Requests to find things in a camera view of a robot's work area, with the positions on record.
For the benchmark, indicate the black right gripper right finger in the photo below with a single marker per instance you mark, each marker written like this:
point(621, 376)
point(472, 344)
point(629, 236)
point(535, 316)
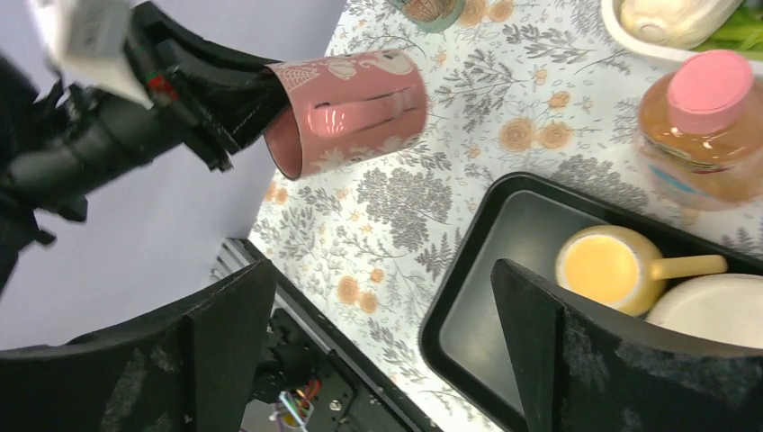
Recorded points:
point(581, 366)

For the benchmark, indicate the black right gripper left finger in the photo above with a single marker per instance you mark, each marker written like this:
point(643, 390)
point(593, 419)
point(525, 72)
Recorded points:
point(186, 366)

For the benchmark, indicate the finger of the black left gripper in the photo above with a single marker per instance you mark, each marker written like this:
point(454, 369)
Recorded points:
point(157, 44)
point(233, 116)

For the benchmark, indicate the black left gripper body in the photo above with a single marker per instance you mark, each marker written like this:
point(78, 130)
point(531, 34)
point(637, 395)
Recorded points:
point(57, 149)

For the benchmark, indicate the pink patterned mug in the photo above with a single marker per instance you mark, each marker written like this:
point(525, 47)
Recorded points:
point(346, 109)

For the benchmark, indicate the cream seashell mug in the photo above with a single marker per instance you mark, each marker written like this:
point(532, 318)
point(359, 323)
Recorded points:
point(430, 16)

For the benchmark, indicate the yellow mug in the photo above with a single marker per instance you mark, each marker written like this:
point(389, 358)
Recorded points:
point(622, 269)

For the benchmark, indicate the large cream mug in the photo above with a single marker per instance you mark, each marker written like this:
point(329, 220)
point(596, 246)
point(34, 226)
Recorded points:
point(725, 308)

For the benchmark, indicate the black rectangular tray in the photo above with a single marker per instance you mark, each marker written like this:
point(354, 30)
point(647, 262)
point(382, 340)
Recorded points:
point(526, 219)

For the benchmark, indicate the orange bottle with pink cap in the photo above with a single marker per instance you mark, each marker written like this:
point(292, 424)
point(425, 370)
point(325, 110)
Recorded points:
point(699, 133)

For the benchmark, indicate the floral patterned table mat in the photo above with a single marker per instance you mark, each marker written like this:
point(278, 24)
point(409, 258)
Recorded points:
point(534, 86)

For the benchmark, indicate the yellow napa cabbage toy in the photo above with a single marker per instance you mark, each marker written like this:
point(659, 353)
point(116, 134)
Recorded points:
point(680, 24)

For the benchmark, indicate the white rectangular tub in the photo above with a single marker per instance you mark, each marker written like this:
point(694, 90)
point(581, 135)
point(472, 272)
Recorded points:
point(667, 56)

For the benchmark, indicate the bok choy toy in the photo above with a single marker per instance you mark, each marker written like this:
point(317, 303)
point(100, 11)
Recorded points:
point(742, 32)

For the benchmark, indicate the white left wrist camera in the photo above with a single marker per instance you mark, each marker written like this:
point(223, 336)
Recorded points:
point(87, 37)

